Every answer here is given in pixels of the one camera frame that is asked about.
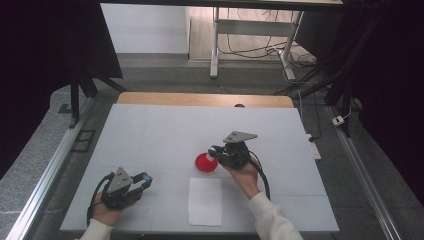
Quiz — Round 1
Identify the wooden table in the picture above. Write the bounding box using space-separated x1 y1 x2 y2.
116 91 295 109

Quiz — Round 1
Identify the white paper sheet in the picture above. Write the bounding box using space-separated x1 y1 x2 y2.
187 177 223 227

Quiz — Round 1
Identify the black power cable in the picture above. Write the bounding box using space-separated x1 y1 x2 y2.
298 89 323 143

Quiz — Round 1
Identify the person's left hand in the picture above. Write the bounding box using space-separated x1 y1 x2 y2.
89 191 130 227

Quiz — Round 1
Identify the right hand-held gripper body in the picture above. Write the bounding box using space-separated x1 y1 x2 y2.
217 131 259 169

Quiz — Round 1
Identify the black curtain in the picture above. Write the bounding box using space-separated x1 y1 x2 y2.
0 0 124 181
294 0 424 208

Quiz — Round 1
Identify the white desk frame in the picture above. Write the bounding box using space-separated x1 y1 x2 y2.
209 6 305 82

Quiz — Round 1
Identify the white table cover board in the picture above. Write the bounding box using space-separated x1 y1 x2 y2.
59 103 340 233

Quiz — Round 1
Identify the aluminium rail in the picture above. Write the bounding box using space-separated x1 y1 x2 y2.
6 96 98 240
326 105 403 240

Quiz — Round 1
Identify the black metal stand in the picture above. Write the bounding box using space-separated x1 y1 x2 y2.
68 66 128 129

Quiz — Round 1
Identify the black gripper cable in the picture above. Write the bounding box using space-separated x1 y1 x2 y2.
248 150 272 201
86 172 116 228

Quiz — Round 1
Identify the bundle of dark cables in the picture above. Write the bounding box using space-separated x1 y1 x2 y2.
216 8 318 68

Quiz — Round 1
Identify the person's right hand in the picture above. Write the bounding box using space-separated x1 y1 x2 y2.
219 156 262 200

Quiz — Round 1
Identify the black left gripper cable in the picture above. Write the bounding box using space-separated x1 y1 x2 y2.
86 172 116 228

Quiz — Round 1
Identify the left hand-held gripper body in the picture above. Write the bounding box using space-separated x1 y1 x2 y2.
101 166 144 211

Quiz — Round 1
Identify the red round ink pad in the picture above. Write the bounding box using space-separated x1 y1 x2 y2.
194 152 220 175

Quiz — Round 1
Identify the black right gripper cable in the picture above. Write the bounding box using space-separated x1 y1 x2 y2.
248 150 272 201

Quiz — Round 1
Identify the white plug adapter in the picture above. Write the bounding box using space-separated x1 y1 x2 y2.
332 106 353 127

